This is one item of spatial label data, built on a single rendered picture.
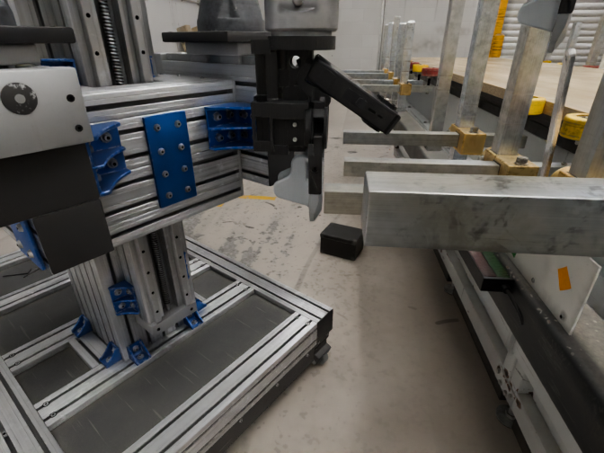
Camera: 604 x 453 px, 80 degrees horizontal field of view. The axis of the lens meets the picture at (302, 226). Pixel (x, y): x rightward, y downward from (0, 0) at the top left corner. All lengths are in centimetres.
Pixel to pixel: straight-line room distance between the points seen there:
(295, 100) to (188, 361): 88
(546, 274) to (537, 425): 65
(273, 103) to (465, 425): 113
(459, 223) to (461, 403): 121
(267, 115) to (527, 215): 28
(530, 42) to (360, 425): 104
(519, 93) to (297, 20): 48
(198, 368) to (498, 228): 100
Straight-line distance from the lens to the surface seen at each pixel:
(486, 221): 19
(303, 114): 40
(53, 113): 54
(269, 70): 41
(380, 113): 42
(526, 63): 76
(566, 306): 57
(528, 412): 121
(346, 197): 44
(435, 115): 126
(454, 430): 131
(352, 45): 835
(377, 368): 139
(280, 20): 40
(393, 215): 18
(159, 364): 117
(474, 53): 99
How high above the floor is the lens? 102
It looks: 27 degrees down
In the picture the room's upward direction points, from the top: straight up
